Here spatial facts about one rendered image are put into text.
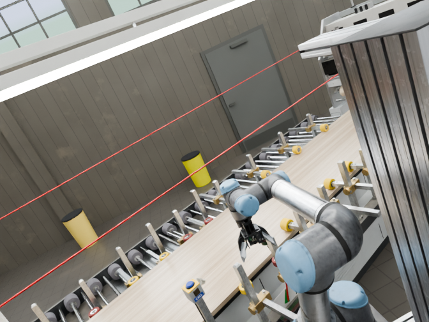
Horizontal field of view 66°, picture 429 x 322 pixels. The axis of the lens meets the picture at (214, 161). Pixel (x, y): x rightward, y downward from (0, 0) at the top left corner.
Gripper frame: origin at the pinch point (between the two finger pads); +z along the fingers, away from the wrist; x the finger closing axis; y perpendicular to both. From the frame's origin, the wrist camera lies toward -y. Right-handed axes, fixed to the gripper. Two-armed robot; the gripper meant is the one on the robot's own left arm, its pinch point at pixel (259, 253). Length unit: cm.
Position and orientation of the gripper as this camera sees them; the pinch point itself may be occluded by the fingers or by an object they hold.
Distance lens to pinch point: 142.7
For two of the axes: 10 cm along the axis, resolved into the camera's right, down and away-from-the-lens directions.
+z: 4.0, 8.7, 3.0
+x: 8.9, -4.4, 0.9
